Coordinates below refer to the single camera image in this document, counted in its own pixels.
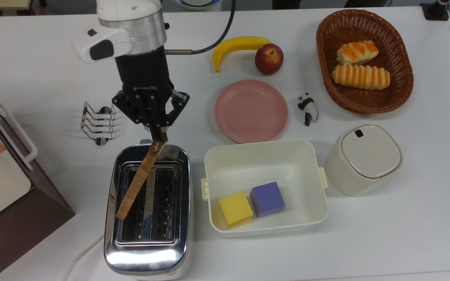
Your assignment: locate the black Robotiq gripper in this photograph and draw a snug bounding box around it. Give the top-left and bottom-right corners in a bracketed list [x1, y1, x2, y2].
[112, 50, 189, 142]

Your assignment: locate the brown-crust bread slice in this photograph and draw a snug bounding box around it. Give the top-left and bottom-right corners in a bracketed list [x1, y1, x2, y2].
[116, 139, 168, 220]

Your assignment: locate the chrome and cream toaster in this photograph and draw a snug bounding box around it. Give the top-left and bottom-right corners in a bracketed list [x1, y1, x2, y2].
[104, 144, 191, 278]

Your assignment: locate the long striped bread roll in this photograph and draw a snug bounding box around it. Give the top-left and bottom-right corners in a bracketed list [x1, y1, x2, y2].
[330, 64, 391, 91]

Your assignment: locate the pink plastic plate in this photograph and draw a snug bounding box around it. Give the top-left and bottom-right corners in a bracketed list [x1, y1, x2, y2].
[214, 80, 288, 144]

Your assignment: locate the yellow banana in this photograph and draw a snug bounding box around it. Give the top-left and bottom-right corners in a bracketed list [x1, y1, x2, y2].
[212, 36, 273, 73]

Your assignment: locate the red apple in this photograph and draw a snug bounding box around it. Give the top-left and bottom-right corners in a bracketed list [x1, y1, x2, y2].
[255, 44, 284, 76]

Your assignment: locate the white plastic storage bin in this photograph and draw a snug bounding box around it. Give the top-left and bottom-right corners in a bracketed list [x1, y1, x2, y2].
[201, 139, 329, 238]

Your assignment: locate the yellow foam cube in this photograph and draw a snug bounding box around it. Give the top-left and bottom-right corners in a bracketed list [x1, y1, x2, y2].
[219, 191, 254, 229]

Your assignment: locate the purple foam cube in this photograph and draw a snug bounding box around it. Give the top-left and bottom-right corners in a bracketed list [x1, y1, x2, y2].
[250, 181, 286, 218]

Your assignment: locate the panda figurine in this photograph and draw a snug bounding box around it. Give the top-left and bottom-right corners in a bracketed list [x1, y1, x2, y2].
[297, 92, 319, 126]

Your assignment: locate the short orange-glazed pastry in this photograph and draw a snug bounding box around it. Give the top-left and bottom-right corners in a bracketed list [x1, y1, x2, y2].
[336, 40, 379, 65]

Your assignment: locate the cream lidded trash can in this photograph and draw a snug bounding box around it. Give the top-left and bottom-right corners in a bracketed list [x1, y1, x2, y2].
[324, 123, 404, 197]

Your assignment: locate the brown wicker basket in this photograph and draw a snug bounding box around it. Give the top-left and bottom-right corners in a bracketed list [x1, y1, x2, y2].
[316, 9, 414, 114]

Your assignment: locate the black stand base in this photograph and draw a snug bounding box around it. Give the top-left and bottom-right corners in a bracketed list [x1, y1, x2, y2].
[420, 0, 450, 21]

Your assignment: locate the metal wire toast rack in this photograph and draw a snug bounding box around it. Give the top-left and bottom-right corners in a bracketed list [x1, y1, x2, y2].
[80, 101, 117, 146]

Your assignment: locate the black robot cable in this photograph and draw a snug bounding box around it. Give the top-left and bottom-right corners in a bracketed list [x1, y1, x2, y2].
[164, 0, 236, 55]

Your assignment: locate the white toaster power cord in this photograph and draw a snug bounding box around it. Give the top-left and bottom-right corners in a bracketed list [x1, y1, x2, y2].
[62, 233, 105, 281]

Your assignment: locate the brown oven with white handle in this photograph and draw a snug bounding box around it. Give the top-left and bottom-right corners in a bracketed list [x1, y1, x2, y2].
[0, 91, 76, 281]

